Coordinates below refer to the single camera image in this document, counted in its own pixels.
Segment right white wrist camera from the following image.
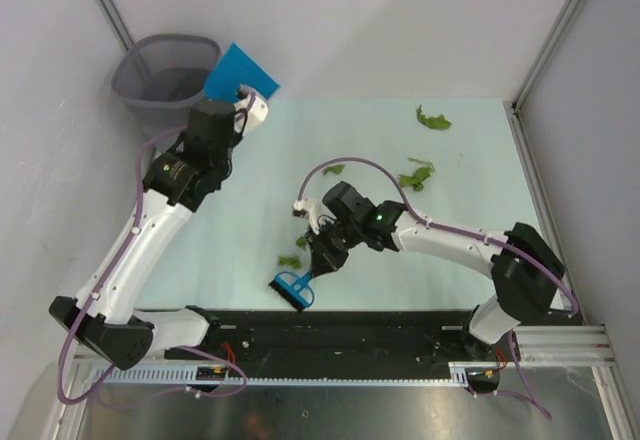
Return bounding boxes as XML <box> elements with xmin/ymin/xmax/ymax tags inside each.
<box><xmin>292</xmin><ymin>198</ymin><xmax>321</xmax><ymax>221</ymax></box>

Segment grey mesh waste bin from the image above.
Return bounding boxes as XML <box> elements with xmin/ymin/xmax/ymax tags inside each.
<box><xmin>111</xmin><ymin>34</ymin><xmax>221</xmax><ymax>138</ymax></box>

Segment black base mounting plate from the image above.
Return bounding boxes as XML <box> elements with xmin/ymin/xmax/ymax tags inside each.
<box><xmin>85</xmin><ymin>306</ymin><xmax>506</xmax><ymax>370</ymax></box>

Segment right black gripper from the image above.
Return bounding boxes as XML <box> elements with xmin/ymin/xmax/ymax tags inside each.
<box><xmin>305</xmin><ymin>219</ymin><xmax>363</xmax><ymax>278</ymax></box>

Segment small green scrap centre top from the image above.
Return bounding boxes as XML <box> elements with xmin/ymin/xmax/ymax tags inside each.
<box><xmin>322</xmin><ymin>164</ymin><xmax>345</xmax><ymax>176</ymax></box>

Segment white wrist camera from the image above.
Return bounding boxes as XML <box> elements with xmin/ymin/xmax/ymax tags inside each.
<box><xmin>234</xmin><ymin>85</ymin><xmax>269</xmax><ymax>137</ymax></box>
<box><xmin>292</xmin><ymin>198</ymin><xmax>321</xmax><ymax>221</ymax></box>

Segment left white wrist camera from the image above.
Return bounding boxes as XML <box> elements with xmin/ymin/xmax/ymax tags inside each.
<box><xmin>234</xmin><ymin>85</ymin><xmax>269</xmax><ymax>137</ymax></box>

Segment blue hand brush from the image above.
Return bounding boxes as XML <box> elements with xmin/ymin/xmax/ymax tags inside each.
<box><xmin>269</xmin><ymin>271</ymin><xmax>315</xmax><ymax>312</ymax></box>

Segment green paper scrap right cluster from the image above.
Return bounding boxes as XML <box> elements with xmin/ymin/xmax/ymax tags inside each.
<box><xmin>398</xmin><ymin>157</ymin><xmax>435</xmax><ymax>192</ymax></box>

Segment green paper scrap lower middle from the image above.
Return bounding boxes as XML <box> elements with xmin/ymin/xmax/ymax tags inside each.
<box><xmin>277</xmin><ymin>255</ymin><xmax>302</xmax><ymax>270</ymax></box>

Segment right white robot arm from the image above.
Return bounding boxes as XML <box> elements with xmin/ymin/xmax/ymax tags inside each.
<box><xmin>292</xmin><ymin>181</ymin><xmax>565</xmax><ymax>361</ymax></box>

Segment white slotted cable duct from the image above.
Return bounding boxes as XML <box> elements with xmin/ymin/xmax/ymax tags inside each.
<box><xmin>104</xmin><ymin>363</ymin><xmax>489</xmax><ymax>387</ymax></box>

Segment green paper scrap far corner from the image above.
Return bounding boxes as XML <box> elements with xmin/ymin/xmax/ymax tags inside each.
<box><xmin>415</xmin><ymin>105</ymin><xmax>452</xmax><ymax>131</ymax></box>

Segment blue plastic dustpan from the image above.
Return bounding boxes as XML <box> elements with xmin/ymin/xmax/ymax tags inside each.
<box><xmin>204</xmin><ymin>43</ymin><xmax>280</xmax><ymax>103</ymax></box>

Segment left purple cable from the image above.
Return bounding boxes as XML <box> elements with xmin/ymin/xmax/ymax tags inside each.
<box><xmin>57</xmin><ymin>92</ymin><xmax>257</xmax><ymax>406</ymax></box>

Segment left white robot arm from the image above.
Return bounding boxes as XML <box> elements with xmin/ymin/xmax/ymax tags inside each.
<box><xmin>49</xmin><ymin>94</ymin><xmax>268</xmax><ymax>370</ymax></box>

